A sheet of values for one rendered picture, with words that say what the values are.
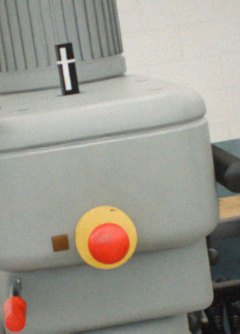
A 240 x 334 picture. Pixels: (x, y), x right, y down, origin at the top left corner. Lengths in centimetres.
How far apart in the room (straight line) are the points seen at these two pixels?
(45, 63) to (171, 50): 413
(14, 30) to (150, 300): 45
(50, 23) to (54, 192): 41
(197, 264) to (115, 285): 10
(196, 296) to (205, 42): 443
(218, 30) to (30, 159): 457
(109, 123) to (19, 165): 10
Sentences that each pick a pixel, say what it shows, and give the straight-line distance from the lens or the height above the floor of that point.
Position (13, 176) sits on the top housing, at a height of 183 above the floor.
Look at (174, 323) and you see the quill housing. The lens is 112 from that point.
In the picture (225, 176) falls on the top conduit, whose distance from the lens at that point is 97.
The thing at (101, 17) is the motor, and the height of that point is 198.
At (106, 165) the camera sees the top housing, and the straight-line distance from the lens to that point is 92.
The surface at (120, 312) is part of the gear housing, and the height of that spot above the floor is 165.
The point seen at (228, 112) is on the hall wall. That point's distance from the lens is 549.
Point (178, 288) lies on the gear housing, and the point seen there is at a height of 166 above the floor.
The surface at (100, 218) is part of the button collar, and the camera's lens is 91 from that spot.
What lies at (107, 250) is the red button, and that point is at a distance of 89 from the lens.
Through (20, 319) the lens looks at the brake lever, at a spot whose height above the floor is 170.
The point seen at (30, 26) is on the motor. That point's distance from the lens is 129.
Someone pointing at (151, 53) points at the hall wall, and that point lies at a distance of 539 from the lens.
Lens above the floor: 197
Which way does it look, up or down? 9 degrees down
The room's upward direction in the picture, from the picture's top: 9 degrees counter-clockwise
